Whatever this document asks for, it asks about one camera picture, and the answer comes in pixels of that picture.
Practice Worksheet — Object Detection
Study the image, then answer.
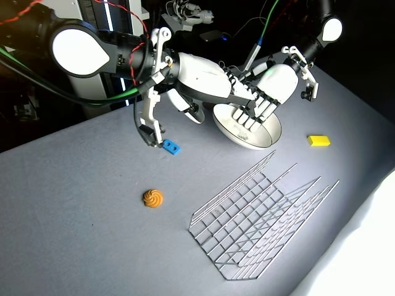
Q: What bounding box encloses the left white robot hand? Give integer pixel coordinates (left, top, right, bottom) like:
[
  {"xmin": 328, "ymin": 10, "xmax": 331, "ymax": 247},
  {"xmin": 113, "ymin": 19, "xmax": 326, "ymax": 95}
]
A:
[{"xmin": 246, "ymin": 60, "xmax": 300, "ymax": 124}]

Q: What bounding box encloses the yellow rectangular block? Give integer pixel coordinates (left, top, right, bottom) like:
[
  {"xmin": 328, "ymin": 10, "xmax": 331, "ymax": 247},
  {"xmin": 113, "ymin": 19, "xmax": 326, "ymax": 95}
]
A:
[{"xmin": 307, "ymin": 134, "xmax": 331, "ymax": 147}]

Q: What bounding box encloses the small black box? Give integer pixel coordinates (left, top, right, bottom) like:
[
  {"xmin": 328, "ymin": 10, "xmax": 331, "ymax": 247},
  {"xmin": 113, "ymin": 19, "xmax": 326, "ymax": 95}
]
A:
[{"xmin": 199, "ymin": 30, "xmax": 231, "ymax": 43}]

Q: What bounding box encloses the white robotic device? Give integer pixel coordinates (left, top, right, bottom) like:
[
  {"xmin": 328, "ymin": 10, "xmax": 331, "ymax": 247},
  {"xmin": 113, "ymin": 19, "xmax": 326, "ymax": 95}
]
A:
[{"xmin": 165, "ymin": 0, "xmax": 216, "ymax": 28}]

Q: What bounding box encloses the blue block with two holes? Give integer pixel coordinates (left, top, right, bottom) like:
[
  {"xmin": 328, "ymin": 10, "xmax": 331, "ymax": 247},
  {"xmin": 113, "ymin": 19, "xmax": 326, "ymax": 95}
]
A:
[{"xmin": 162, "ymin": 138, "xmax": 182, "ymax": 156}]

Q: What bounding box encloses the orange swirl cookie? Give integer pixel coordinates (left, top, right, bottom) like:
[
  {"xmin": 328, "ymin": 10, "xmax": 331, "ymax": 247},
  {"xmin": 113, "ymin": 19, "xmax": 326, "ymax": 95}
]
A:
[{"xmin": 142, "ymin": 188, "xmax": 165, "ymax": 209}]

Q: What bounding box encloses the thin green cable blue plug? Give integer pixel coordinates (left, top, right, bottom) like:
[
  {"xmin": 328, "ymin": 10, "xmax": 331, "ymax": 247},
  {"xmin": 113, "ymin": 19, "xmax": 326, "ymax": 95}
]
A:
[{"xmin": 242, "ymin": 0, "xmax": 280, "ymax": 73}]

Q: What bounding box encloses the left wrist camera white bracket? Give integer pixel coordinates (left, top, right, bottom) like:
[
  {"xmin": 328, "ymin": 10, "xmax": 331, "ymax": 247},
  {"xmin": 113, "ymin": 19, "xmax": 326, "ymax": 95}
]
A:
[{"xmin": 281, "ymin": 45, "xmax": 320, "ymax": 102}]

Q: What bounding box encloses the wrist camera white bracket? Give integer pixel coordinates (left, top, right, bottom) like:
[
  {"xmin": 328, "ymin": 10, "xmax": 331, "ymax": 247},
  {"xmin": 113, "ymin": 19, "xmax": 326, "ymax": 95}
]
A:
[
  {"xmin": 281, "ymin": 45, "xmax": 320, "ymax": 102},
  {"xmin": 137, "ymin": 27, "xmax": 173, "ymax": 148}
]

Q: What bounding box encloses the silver wire plate rack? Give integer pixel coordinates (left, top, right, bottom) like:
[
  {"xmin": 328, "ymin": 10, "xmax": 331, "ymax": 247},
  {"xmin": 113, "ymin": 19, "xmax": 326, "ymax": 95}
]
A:
[{"xmin": 187, "ymin": 150, "xmax": 341, "ymax": 281}]

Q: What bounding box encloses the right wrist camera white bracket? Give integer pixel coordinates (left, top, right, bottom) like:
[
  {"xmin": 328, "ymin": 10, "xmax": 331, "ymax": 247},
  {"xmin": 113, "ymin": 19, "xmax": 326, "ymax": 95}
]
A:
[{"xmin": 137, "ymin": 27, "xmax": 173, "ymax": 148}]

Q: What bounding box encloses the red black twisted wire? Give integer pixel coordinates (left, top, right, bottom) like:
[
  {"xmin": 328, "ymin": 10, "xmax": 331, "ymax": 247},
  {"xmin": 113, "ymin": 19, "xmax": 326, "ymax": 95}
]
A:
[{"xmin": 0, "ymin": 0, "xmax": 151, "ymax": 88}]

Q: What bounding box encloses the thick green arm cable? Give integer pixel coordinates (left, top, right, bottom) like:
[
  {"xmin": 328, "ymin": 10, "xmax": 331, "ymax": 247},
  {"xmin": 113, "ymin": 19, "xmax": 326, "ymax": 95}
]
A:
[{"xmin": 0, "ymin": 48, "xmax": 146, "ymax": 103}]

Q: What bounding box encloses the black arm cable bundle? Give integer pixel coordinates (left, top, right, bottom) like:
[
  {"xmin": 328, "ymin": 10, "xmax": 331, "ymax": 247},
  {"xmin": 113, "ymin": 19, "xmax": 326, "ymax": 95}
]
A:
[{"xmin": 0, "ymin": 57, "xmax": 161, "ymax": 146}]

